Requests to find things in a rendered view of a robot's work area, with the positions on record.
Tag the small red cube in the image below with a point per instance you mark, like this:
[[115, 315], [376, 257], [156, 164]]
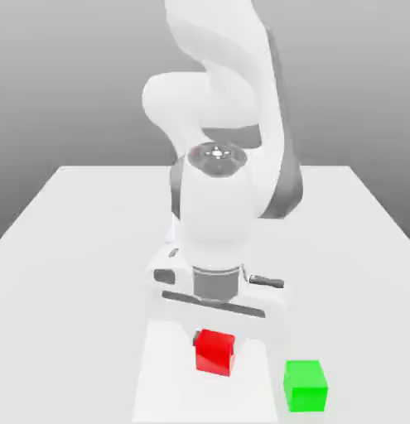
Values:
[[214, 353]]

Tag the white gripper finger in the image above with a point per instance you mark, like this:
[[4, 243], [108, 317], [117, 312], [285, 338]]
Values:
[[234, 356], [196, 339]]

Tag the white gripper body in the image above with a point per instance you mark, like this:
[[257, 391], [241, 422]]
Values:
[[178, 309]]

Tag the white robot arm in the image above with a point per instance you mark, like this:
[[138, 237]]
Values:
[[214, 205]]

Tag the small green cube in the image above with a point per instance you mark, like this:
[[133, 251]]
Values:
[[306, 387]]

